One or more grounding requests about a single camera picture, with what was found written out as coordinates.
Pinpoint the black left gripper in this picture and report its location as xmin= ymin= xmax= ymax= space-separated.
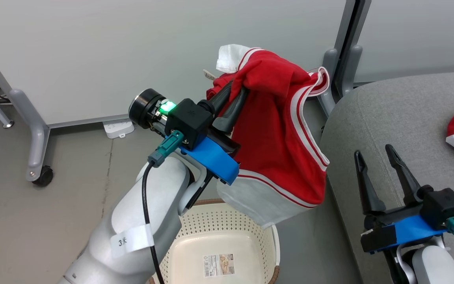
xmin=128 ymin=82 xmax=249 ymax=133

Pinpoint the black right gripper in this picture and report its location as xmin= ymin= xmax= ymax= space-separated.
xmin=354 ymin=144 xmax=427 ymax=254

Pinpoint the grey fabric sofa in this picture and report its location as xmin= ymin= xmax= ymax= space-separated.
xmin=319 ymin=70 xmax=454 ymax=284

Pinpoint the white power strip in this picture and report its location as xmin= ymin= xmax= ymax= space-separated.
xmin=103 ymin=120 xmax=135 ymax=139

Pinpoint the cream perforated laundry basket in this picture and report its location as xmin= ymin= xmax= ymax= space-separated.
xmin=148 ymin=198 xmax=281 ymax=284

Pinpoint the grey partition leg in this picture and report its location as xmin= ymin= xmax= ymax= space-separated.
xmin=0 ymin=35 xmax=50 ymax=182

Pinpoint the black caster wheel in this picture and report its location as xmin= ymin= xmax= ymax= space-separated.
xmin=32 ymin=166 xmax=54 ymax=187

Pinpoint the blue left camera mount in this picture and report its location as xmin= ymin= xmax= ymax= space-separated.
xmin=179 ymin=136 xmax=240 ymax=186

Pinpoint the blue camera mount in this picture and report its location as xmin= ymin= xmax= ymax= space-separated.
xmin=179 ymin=136 xmax=240 ymax=186
xmin=369 ymin=215 xmax=448 ymax=255

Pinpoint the blue right camera mount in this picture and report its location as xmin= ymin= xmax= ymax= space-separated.
xmin=369 ymin=215 xmax=448 ymax=255

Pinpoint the grey partition corner post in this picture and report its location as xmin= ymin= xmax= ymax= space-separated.
xmin=316 ymin=0 xmax=372 ymax=117

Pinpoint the white paper cable label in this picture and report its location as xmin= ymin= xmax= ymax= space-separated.
xmin=110 ymin=223 xmax=155 ymax=259

